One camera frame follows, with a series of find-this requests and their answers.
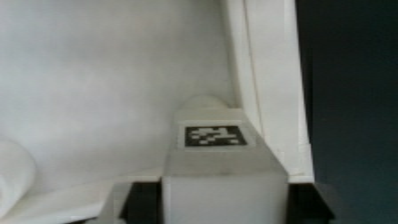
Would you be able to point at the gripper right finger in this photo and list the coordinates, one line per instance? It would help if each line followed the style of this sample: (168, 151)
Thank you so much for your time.
(312, 204)

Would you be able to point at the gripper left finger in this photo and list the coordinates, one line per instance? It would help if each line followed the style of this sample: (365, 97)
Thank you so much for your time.
(133, 205)

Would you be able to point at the white table leg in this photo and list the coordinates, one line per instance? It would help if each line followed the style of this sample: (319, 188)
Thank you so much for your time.
(225, 181)

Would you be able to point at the white square table top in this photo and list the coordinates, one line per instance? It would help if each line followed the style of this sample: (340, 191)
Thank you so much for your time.
(106, 61)

